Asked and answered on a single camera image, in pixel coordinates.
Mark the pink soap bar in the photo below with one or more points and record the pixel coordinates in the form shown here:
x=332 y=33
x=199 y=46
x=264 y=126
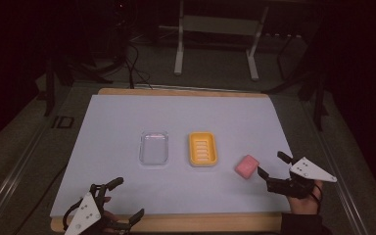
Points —
x=247 y=166

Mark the black rectangular floor frame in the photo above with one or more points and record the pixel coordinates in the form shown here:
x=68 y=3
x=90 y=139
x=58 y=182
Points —
x=62 y=122

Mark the person's right hand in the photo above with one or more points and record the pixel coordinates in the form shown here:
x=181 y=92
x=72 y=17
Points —
x=306 y=204

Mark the clear plastic soap dish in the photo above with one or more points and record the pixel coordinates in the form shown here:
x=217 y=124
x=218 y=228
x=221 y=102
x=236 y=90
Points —
x=153 y=148

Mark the black tripod stand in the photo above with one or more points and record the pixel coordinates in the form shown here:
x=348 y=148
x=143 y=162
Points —
x=50 y=91
x=318 y=98

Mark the white table sheet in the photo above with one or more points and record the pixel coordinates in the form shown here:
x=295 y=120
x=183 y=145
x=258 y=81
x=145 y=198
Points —
x=176 y=189

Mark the yellow soap dish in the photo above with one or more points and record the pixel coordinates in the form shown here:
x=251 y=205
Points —
x=203 y=149

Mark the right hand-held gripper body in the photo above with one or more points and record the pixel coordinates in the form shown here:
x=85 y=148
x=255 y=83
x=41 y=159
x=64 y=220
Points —
x=310 y=170

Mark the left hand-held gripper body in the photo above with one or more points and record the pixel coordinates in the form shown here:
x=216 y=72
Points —
x=85 y=209

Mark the white metal stand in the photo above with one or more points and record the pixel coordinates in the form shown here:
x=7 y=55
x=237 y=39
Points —
x=215 y=26

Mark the person's left hand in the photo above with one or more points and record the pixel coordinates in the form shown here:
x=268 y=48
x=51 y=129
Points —
x=110 y=216

